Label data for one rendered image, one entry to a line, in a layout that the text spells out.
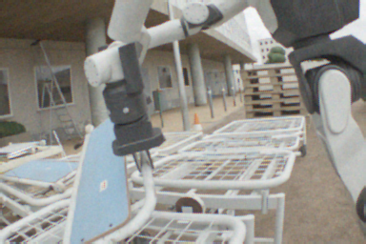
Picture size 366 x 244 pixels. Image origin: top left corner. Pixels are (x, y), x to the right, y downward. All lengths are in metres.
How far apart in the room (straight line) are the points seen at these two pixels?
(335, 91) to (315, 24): 0.15
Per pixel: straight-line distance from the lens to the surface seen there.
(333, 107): 0.58
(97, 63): 0.50
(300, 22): 0.57
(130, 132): 0.57
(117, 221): 0.53
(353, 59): 0.63
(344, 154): 0.64
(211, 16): 0.79
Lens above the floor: 0.92
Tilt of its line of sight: 7 degrees down
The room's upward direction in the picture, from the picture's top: 8 degrees counter-clockwise
